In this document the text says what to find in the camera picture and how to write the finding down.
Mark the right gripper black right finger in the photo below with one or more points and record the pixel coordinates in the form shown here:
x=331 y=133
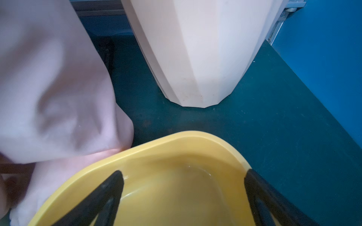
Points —
x=269 y=206

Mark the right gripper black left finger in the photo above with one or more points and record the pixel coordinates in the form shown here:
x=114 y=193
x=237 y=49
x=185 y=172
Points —
x=100 y=205

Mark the pink kids jacket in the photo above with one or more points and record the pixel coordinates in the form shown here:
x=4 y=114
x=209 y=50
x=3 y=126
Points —
x=58 y=108

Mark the yellow plastic tray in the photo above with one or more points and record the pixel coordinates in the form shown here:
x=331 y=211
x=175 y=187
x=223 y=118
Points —
x=189 y=178

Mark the beige faceted flower pot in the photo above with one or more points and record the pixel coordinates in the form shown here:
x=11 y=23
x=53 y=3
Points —
x=198 y=51

